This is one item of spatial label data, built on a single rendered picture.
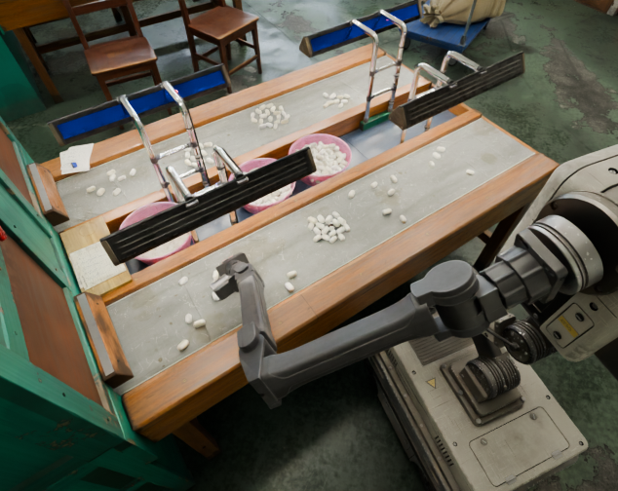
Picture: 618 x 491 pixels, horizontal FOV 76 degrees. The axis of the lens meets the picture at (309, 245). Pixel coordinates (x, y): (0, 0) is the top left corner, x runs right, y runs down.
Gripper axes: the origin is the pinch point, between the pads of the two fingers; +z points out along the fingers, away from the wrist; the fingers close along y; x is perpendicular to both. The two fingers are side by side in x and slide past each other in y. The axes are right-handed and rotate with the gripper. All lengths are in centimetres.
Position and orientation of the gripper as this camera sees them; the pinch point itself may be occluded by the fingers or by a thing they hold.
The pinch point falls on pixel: (227, 264)
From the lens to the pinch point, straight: 137.4
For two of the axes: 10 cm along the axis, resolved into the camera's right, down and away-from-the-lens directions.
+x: 3.8, 8.8, 2.8
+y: -8.2, 4.6, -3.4
